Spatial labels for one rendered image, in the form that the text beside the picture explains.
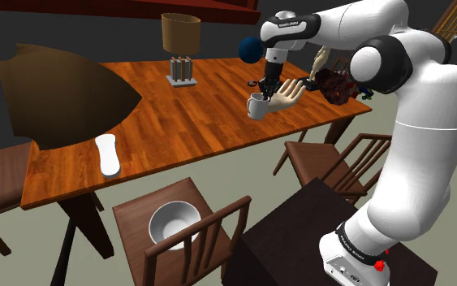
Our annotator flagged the beige hand figure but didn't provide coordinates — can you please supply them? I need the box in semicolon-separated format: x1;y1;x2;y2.
267;78;307;114

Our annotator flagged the beige figure on black base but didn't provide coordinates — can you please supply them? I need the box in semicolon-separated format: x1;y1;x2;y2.
302;45;332;93

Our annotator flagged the dark red wooden shelf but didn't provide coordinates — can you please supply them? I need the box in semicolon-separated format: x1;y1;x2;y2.
0;0;262;26

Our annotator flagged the dark red lumpy object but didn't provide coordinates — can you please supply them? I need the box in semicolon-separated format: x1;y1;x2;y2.
314;67;352;106

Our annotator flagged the brown shade table lamp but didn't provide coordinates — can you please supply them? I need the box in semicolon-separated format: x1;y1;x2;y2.
161;12;203;89

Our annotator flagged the white remote control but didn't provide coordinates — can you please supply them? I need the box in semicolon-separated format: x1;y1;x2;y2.
94;133;123;179

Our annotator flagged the light wooden slatted frame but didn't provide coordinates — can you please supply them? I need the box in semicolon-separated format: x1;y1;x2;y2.
431;0;457;45

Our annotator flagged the large dark brown curved shape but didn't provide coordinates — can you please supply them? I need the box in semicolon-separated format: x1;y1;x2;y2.
0;42;144;152

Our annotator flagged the white mug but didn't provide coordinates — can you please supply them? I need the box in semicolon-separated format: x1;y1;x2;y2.
246;92;271;121

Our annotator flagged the small green blue toy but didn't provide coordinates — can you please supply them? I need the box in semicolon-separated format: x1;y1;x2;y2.
356;86;374;102

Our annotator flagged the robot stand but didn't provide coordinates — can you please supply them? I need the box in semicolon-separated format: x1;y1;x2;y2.
222;177;439;286

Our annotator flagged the dark blue ball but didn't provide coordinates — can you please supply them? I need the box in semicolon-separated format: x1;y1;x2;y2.
238;37;266;64

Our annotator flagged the white bowl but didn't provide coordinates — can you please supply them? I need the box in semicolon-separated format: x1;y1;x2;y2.
148;200;203;252

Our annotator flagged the wooden dining table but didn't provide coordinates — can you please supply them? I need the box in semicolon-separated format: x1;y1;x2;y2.
19;57;373;286

